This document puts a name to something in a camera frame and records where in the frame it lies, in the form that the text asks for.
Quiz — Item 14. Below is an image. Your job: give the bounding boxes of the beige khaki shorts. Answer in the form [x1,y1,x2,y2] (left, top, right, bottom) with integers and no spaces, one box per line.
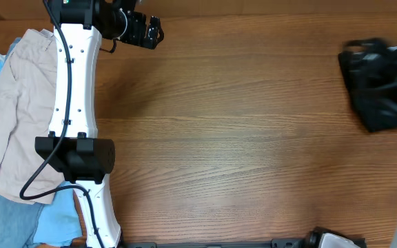
[0,29,57,203]

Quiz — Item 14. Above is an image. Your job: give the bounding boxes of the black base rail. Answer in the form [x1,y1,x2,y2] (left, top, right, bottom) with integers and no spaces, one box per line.
[123,238,305,248]

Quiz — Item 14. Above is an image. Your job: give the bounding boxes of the blue denim jeans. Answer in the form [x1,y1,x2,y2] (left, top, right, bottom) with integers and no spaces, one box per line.
[0,196,43,248]

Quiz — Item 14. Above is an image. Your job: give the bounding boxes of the black shorts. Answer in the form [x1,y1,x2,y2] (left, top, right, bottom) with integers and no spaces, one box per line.
[338,38,397,133]

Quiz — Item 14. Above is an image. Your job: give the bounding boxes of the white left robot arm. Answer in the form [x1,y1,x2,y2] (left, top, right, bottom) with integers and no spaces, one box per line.
[26,0,164,247]

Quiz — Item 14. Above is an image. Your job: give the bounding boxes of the light blue shirt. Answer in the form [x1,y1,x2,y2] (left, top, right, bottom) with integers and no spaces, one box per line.
[0,39,82,247]

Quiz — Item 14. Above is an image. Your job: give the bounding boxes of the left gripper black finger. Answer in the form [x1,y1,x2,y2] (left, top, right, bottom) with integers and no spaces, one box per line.
[143,27,164,50]
[149,16,161,39]

